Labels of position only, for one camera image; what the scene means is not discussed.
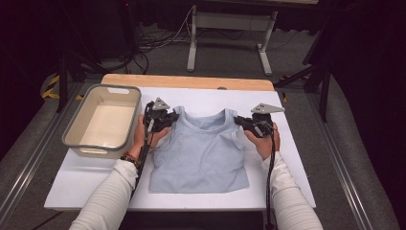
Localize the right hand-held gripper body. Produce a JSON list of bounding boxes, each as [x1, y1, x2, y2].
[[244, 103, 285, 139]]

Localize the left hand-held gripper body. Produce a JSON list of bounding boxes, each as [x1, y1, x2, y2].
[[143, 97, 179, 134]]

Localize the light blue tank top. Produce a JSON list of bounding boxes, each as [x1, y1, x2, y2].
[[147, 105, 251, 195]]

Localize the beige basket with grey rim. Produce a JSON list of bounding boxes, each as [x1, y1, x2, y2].
[[61, 83, 143, 160]]

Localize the person's right hand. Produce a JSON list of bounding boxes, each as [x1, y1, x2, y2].
[[243, 122, 282, 161]]

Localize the person's left hand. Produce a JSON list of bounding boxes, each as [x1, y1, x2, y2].
[[128, 114, 171, 159]]

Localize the white table board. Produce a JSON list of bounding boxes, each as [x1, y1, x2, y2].
[[43, 86, 317, 213]]

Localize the wooden table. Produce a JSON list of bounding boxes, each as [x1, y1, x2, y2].
[[101, 73, 276, 92]]

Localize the black metal stand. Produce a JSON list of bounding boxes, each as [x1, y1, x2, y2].
[[273, 18, 333, 124], [56, 52, 106, 113]]

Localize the person's dark clothing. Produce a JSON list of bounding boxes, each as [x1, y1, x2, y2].
[[119, 210, 267, 230]]

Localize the yellow black hazard tape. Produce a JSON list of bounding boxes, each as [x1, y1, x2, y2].
[[40, 75, 84, 101]]

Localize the left hand-held gripper black cable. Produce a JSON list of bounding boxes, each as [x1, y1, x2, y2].
[[128, 101, 156, 200]]

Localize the hand-held gripper black cable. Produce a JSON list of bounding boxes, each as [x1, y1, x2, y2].
[[128, 101, 156, 200], [264, 126, 278, 230]]

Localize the bead bracelets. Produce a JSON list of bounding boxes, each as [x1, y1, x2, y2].
[[119, 150, 142, 169]]

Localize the right hand-held gripper black cable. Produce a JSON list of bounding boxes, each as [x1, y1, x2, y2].
[[264, 126, 278, 230]]

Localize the grey metal desk frame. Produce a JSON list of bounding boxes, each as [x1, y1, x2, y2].
[[186, 4, 279, 77]]

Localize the bundle of floor cables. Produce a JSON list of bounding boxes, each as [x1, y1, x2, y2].
[[127, 28, 192, 75]]

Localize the aluminium floor rail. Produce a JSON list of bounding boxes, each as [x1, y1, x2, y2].
[[0, 80, 87, 223], [305, 92, 374, 230]]

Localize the white hanging cable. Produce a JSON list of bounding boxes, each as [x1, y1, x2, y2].
[[171, 6, 195, 42]]

